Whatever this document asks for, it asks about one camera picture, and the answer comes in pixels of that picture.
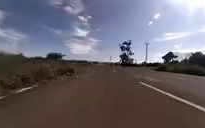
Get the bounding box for tall dark tree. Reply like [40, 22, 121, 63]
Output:
[118, 40, 136, 66]

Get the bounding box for reddish brown asphalt road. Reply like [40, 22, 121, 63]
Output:
[0, 63, 205, 128]

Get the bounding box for utility pole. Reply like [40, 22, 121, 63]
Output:
[144, 42, 150, 64]

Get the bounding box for low wide dark tree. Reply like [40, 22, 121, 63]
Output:
[45, 52, 67, 61]

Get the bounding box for round dark tree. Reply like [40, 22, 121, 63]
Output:
[161, 51, 180, 65]

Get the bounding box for white road edge line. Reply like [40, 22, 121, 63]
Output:
[0, 83, 40, 104]

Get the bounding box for white dashed centre line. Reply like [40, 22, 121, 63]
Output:
[110, 68, 205, 114]

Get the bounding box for dry grass verge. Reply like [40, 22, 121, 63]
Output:
[0, 53, 91, 98]

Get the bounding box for dark bushes and trees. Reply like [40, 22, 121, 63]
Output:
[153, 48, 205, 78]

